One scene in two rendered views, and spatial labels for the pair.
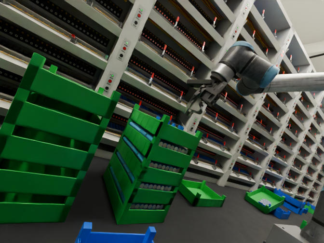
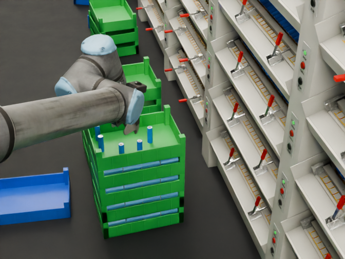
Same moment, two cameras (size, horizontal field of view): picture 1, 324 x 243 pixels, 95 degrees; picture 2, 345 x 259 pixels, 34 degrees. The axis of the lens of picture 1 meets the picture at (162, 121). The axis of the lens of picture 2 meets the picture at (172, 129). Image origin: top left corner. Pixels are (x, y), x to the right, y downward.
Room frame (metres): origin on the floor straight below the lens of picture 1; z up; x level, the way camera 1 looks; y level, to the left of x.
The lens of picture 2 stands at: (1.22, -1.45, 1.54)
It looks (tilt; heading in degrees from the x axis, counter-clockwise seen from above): 37 degrees down; 106
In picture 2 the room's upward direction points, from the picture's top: straight up
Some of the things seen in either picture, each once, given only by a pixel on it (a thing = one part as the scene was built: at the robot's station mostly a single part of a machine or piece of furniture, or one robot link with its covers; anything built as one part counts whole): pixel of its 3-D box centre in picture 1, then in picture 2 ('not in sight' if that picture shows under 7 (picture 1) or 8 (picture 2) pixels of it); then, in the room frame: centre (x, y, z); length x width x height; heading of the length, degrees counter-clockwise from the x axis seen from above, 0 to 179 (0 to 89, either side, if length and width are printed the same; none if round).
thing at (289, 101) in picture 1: (274, 127); not in sight; (1.99, -1.40, 0.90); 0.20 x 0.09 x 1.81; 30
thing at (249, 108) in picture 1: (248, 106); not in sight; (1.64, -0.80, 0.90); 0.20 x 0.09 x 1.81; 30
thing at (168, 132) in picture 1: (162, 124); (134, 136); (0.67, -0.01, 0.36); 0.30 x 0.20 x 0.08; 33
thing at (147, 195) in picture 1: (140, 172); (136, 188); (0.67, -0.01, 0.12); 0.30 x 0.20 x 0.08; 33
